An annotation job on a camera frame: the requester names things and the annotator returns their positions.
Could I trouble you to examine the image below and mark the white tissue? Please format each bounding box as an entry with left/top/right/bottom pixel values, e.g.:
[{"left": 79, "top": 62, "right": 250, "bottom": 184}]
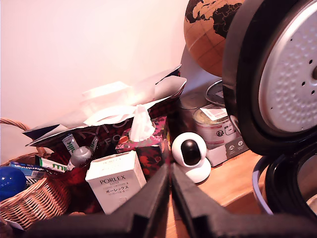
[{"left": 128, "top": 104, "right": 156, "bottom": 143}]

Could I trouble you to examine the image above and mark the green and white tube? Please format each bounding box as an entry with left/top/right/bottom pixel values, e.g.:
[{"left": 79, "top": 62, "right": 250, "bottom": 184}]
[
  {"left": 34, "top": 155, "right": 69, "bottom": 174},
  {"left": 61, "top": 133, "right": 77, "bottom": 156}
]

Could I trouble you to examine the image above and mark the black rice cooker lid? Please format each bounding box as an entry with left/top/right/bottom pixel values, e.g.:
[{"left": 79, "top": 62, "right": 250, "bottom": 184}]
[{"left": 221, "top": 0, "right": 317, "bottom": 156}]

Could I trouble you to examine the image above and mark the tin with white label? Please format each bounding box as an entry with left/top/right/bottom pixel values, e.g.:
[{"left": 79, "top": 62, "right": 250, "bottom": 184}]
[{"left": 192, "top": 104, "right": 242, "bottom": 150}]

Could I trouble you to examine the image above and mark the round tin with clear lid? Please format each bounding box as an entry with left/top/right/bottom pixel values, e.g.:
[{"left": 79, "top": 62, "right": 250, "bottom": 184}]
[{"left": 205, "top": 79, "right": 226, "bottom": 108}]

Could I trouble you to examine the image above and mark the black rice cooker body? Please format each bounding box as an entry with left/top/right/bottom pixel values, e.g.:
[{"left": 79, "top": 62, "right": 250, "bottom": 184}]
[{"left": 252, "top": 141, "right": 317, "bottom": 224}]

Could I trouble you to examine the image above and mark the grey roll-on bottle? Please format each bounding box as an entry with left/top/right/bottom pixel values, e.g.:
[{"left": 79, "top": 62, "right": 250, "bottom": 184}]
[{"left": 66, "top": 146, "right": 94, "bottom": 172}]

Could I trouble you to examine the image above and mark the blue printed box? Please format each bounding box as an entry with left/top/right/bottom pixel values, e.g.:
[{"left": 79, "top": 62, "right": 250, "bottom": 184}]
[{"left": 9, "top": 161, "right": 47, "bottom": 187}]

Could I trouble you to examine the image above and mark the white Porlex box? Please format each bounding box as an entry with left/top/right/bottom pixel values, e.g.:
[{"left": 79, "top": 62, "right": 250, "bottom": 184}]
[{"left": 85, "top": 150, "right": 148, "bottom": 215}]

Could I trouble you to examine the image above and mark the white and grey carton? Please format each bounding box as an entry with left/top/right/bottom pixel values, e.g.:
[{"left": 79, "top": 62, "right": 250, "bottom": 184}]
[{"left": 205, "top": 135, "right": 250, "bottom": 168}]

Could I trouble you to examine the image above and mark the wicker basket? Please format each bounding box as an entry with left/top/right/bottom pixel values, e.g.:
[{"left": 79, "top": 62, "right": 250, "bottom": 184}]
[{"left": 0, "top": 118, "right": 73, "bottom": 231}]

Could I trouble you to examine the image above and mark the brown cork globe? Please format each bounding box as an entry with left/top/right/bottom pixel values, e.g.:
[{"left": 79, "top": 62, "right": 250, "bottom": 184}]
[{"left": 183, "top": 0, "right": 245, "bottom": 78}]

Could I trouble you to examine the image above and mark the dark floral gift bag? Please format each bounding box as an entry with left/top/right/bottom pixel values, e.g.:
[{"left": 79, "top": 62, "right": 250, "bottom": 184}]
[{"left": 21, "top": 64, "right": 188, "bottom": 174}]

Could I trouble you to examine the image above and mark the floral tissue box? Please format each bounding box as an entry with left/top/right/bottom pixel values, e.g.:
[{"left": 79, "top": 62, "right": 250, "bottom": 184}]
[{"left": 114, "top": 116, "right": 172, "bottom": 179}]

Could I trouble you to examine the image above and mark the blue ball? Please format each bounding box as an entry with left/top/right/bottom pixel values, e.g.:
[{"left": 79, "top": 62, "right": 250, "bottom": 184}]
[{"left": 0, "top": 166, "right": 28, "bottom": 202}]

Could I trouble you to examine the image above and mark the white round security camera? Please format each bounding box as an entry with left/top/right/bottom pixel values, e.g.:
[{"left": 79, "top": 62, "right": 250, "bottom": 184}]
[{"left": 171, "top": 131, "right": 212, "bottom": 184}]

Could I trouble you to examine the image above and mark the plain silver tin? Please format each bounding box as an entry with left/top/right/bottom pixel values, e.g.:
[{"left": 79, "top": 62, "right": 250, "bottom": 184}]
[{"left": 178, "top": 92, "right": 208, "bottom": 134}]

